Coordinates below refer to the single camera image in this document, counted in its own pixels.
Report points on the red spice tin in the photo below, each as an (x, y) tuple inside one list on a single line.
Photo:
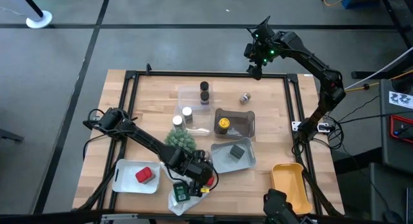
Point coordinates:
[(210, 181), (144, 175)]

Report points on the yellow plastic bin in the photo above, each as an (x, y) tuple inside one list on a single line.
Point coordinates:
[(290, 185)]

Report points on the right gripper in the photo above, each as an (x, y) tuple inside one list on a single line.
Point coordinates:
[(261, 46)]

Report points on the silver-lid glass spice jar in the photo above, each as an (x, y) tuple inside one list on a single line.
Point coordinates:
[(187, 111), (177, 120)]

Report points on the black pole white round base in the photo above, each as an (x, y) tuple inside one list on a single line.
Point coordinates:
[(38, 20)]

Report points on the white sheet black marks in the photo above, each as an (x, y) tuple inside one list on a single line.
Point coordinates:
[(400, 99)]

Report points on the black-lid jar orange spice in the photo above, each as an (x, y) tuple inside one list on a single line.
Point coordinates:
[(204, 96)]

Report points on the light grey plastic bin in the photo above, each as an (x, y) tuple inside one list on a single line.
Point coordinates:
[(222, 161)]

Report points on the dark grey floor foot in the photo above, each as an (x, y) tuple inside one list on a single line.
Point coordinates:
[(11, 136)]

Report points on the dark grey side cabinet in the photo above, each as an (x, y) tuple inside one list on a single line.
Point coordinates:
[(387, 153)]

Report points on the small metal-lid glass jar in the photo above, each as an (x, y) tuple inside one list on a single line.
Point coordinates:
[(245, 98)]

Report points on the black metal table frame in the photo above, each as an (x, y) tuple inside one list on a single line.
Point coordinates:
[(180, 73)]

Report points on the green artificial plant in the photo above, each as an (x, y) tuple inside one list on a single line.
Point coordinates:
[(180, 140)]

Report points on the dark grey plastic bin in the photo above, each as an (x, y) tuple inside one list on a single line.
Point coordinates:
[(242, 120)]

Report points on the black desk leg frame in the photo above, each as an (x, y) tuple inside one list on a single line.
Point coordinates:
[(397, 11)]

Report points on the white cloth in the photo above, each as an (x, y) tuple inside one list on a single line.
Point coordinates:
[(180, 208)]

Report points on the yellow-lid spice jar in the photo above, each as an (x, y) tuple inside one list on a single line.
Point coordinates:
[(224, 123)]

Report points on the white plastic bin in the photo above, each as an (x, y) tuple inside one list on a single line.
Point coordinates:
[(126, 179)]

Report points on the dark green spice tin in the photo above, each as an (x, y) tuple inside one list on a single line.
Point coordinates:
[(237, 151), (180, 193)]

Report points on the white power strip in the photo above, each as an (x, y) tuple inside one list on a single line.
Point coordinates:
[(324, 128)]

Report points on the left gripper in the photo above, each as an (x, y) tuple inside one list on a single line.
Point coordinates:
[(198, 170)]

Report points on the clear plastic bin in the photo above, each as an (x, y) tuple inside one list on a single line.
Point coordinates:
[(188, 96), (201, 120)]

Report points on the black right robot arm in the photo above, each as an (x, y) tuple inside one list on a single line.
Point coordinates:
[(316, 66)]

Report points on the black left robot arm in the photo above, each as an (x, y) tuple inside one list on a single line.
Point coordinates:
[(145, 140)]

